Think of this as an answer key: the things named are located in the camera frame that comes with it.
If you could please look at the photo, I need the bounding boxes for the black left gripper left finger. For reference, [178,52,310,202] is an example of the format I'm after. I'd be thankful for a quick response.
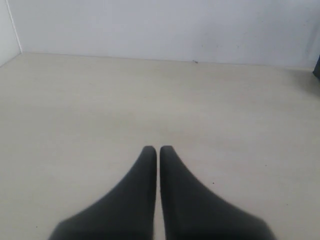
[49,146,157,240]

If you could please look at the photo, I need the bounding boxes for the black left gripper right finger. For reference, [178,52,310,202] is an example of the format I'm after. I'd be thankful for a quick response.
[159,145,276,240]

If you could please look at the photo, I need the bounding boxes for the black two-tier corner shelf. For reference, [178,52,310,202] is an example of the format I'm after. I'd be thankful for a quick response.
[312,57,320,80]

